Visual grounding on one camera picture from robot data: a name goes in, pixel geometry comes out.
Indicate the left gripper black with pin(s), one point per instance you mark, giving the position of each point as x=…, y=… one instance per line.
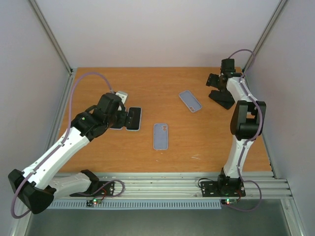
x=122, y=122

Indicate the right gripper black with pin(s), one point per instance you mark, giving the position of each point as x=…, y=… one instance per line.
x=220, y=91

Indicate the light blue phone case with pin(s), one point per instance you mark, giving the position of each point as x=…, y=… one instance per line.
x=140, y=119

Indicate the black phone white edge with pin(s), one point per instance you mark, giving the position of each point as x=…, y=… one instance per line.
x=135, y=118

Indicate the lavender phone case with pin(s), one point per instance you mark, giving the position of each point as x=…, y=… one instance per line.
x=116, y=127

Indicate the black phone case top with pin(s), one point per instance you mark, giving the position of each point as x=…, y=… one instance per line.
x=221, y=96

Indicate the black phone case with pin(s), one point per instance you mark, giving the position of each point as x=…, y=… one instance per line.
x=226, y=105
x=221, y=96

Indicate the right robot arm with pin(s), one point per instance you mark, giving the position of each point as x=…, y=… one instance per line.
x=231, y=91

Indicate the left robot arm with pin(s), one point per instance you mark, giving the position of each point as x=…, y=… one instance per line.
x=35, y=185

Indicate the left controller board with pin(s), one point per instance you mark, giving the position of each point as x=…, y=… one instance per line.
x=93, y=203

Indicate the controller board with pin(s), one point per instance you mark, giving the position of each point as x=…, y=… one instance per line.
x=229, y=201
x=93, y=203

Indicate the right controller board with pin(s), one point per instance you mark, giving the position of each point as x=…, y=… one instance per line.
x=229, y=201

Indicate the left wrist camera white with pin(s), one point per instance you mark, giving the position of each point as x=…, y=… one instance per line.
x=122, y=95

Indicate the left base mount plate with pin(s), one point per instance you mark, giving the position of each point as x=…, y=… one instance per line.
x=107, y=187

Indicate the base mount plate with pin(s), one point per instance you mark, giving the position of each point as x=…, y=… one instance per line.
x=214, y=189
x=107, y=187

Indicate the grey slotted cable duct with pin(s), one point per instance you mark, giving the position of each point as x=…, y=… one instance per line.
x=112, y=204

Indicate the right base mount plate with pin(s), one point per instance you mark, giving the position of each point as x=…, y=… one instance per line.
x=214, y=189

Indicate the aluminium rail frame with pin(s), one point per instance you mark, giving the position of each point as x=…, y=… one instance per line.
x=183, y=185

